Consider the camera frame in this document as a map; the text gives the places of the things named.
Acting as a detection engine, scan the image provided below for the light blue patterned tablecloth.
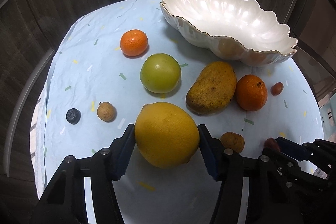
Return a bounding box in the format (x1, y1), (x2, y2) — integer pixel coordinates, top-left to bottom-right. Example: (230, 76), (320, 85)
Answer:
(31, 0), (324, 223)

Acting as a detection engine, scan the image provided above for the white scalloped ceramic bowl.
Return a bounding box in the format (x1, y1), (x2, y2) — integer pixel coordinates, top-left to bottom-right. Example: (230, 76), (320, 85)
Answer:
(160, 0), (298, 67)

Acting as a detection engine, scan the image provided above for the brown longan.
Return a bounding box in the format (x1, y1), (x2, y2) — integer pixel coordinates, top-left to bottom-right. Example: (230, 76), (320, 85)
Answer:
(97, 102), (116, 122)

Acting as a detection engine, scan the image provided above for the red jujube date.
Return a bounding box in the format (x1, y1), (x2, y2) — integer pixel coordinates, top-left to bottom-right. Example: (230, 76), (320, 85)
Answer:
(264, 138), (281, 152)

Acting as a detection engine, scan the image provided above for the dark blueberry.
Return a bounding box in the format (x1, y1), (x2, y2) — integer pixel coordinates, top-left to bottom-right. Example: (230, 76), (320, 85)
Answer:
(66, 108), (81, 124)

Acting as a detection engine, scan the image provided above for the green apple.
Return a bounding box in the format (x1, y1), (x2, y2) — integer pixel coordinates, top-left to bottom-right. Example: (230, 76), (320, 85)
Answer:
(140, 53), (182, 94)

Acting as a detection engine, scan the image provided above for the orange tangerine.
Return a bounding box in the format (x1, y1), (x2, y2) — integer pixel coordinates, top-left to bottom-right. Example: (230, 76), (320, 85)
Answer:
(235, 75), (268, 111)
(120, 30), (148, 57)

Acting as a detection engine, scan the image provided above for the red-brown jujube date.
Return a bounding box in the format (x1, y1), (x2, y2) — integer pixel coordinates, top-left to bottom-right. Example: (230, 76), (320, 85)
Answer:
(270, 82), (284, 96)

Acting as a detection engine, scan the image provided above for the large yellow grapefruit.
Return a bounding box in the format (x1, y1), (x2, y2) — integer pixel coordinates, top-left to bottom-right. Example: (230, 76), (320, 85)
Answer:
(134, 102), (200, 169)

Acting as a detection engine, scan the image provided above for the dark wood cabinet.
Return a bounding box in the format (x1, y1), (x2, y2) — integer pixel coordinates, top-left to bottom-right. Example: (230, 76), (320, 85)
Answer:
(0, 0), (111, 177)

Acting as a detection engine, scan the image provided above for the small orange kumquat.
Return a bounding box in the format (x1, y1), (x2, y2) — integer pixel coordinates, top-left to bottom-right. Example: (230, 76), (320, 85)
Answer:
(220, 132), (245, 153)

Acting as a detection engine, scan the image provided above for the yellow-brown mango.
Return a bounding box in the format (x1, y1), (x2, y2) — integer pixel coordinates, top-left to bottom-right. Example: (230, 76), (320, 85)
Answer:
(186, 61), (237, 115)

